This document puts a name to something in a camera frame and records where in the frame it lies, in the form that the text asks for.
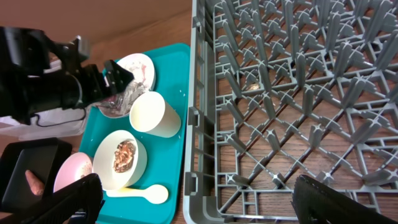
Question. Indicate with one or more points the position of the white paper cup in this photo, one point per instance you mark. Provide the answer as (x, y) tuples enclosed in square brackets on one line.
[(151, 114)]

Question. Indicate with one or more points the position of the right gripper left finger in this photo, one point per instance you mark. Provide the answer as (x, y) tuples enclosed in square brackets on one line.
[(79, 202)]

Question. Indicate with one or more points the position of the black plastic tray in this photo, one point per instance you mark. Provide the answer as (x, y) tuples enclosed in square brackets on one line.
[(43, 157)]

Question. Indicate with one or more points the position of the grey dishwasher rack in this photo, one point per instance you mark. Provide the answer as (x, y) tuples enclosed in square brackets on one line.
[(284, 88)]

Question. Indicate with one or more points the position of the yellow plastic spoon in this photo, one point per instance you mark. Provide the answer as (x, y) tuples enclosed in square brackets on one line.
[(155, 194)]

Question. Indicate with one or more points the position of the clear plastic bin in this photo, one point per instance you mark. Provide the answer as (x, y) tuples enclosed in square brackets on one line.
[(51, 123)]

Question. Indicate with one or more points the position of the pink bowl with crumbs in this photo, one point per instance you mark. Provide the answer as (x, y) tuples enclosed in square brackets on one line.
[(74, 168)]

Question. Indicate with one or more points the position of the red snack wrapper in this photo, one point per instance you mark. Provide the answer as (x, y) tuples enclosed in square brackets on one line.
[(119, 105)]

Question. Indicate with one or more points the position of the brown food scrap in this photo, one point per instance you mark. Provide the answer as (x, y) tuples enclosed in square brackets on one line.
[(124, 156)]

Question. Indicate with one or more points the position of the large white plate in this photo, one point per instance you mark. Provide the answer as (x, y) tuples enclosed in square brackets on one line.
[(142, 68)]

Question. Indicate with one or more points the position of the small white bowl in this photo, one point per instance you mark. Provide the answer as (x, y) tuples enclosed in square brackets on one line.
[(104, 158)]

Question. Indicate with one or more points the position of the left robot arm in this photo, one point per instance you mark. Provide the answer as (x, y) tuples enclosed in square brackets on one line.
[(38, 74)]

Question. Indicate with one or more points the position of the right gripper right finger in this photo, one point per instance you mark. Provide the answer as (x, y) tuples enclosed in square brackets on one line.
[(314, 202)]

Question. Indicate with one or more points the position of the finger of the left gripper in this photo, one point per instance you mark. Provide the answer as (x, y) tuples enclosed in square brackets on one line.
[(117, 77)]

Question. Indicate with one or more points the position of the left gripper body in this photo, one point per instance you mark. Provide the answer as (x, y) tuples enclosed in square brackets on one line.
[(88, 85)]

